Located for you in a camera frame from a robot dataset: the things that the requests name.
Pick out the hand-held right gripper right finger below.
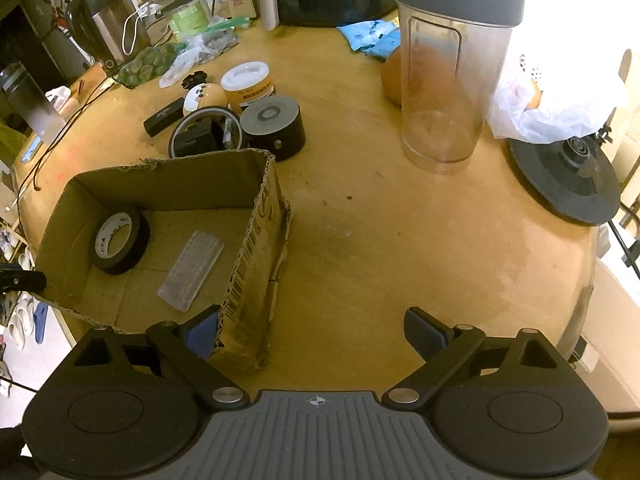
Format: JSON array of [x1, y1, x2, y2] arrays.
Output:
[[382, 306, 571, 406]]

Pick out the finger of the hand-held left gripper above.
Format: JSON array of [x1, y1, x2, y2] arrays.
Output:
[[0, 266, 49, 294]]

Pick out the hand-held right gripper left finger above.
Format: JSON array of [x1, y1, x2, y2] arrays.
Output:
[[65, 304, 251, 409]]

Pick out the black block with ring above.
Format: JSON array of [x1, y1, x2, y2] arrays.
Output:
[[168, 105, 245, 159]]

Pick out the white slippers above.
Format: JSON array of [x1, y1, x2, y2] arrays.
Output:
[[0, 290, 51, 352]]

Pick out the clear plastic case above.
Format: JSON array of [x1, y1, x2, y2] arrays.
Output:
[[157, 230, 225, 312]]

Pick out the black tape roll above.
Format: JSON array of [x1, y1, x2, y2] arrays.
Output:
[[90, 205, 151, 276]]

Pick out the dark tumbler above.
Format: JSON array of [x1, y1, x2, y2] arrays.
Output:
[[0, 61, 66, 146]]

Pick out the black round kettle base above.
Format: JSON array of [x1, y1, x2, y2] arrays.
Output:
[[508, 134, 622, 226]]

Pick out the small black rectangular case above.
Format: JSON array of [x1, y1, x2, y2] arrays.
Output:
[[143, 98, 185, 137]]

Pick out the black cylindrical speaker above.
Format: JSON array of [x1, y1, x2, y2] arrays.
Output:
[[239, 95, 307, 162]]

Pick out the egg-shaped toy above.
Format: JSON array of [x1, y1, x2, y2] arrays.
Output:
[[183, 82, 229, 116]]

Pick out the net bag of green fruit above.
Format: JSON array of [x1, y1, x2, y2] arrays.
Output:
[[114, 42, 189, 89]]

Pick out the clear shaker bottle grey lid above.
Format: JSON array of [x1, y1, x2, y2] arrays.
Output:
[[389, 0, 526, 174]]

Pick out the yellow jar with white lid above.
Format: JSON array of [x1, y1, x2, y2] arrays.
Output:
[[220, 61, 276, 114]]

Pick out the orange fruit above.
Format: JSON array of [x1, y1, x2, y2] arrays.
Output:
[[380, 47, 417, 107]]

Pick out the white plastic bag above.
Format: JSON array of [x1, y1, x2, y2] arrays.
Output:
[[487, 49, 629, 144]]

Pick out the steel electric kettle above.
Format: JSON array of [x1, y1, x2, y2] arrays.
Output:
[[64, 0, 151, 69]]

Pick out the clear plastic bag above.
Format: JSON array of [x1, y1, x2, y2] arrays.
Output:
[[159, 30, 241, 89]]

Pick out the green label jar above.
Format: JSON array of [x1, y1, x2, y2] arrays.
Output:
[[162, 0, 211, 37]]

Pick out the green plastic wrapper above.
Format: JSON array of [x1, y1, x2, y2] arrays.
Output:
[[204, 15, 256, 34]]

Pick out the white cable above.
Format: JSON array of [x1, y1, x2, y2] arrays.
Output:
[[122, 2, 164, 56]]

